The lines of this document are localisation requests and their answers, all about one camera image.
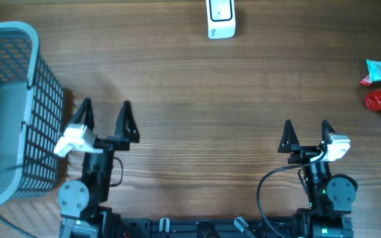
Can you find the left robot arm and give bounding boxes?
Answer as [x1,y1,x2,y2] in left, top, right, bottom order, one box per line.
[54,98,140,237]

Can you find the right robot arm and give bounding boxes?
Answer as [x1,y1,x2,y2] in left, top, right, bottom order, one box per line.
[278,120,358,238]

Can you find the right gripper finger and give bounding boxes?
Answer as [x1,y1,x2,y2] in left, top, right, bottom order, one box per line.
[278,119,300,153]
[321,120,335,143]

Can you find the white barcode scanner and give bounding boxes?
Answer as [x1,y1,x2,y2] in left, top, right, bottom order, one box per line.
[206,0,236,40]

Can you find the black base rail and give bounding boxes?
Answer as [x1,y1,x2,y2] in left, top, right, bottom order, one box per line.
[59,217,355,238]

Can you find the grey plastic mesh basket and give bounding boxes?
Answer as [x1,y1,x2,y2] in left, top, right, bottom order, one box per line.
[0,21,65,205]

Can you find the right black cable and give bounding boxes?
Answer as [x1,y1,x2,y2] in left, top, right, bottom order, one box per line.
[256,150,327,238]

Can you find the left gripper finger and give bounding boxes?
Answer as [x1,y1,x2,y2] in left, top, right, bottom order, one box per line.
[67,98,95,131]
[114,100,140,143]

